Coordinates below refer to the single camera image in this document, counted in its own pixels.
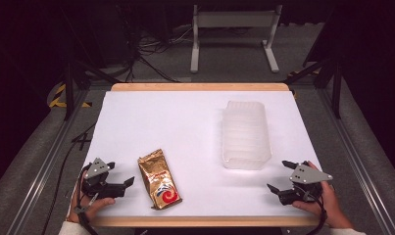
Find white metal stand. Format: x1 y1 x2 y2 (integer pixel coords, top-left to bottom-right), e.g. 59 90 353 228
189 3 283 74

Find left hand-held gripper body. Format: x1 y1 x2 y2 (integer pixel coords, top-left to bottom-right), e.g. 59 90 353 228
80 158 126 200

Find gold foil coffee packet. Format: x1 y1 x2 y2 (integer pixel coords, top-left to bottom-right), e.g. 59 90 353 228
137 148 183 211

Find person's left hand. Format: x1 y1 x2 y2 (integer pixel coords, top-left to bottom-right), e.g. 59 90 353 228
68 169 117 225

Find black tripod stand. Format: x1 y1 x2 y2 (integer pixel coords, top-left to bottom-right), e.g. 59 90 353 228
61 57 122 122
282 57 344 120

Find yellow black floor tape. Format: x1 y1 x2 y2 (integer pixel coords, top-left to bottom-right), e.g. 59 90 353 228
47 82 93 109

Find bundle of black floor cables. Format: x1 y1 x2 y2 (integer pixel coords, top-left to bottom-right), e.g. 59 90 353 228
115 4 193 83

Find translucent plastic container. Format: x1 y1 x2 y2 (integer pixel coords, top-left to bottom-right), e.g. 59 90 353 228
221 100 273 170

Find white table sheet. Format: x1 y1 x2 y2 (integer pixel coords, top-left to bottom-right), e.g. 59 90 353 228
80 90 324 218

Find thin black floor cable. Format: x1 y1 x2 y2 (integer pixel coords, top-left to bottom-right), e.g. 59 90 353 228
40 121 98 235

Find left hand-held gripper black cable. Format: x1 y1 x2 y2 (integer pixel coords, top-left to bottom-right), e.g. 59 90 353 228
74 164 100 235

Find hand-held gripper black cable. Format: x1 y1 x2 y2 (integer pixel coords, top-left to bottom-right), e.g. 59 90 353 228
74 164 100 235
302 192 328 235

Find aluminium floor rail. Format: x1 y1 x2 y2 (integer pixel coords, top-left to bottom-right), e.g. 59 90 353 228
317 87 395 235
4 87 90 235

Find person's right hand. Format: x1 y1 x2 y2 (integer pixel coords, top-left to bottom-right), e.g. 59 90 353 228
291 161 354 230

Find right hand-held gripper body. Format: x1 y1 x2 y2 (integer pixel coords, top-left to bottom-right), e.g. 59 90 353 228
277 160 334 207

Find right hand-held gripper black cable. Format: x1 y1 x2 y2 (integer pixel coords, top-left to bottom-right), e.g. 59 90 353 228
302 192 328 235

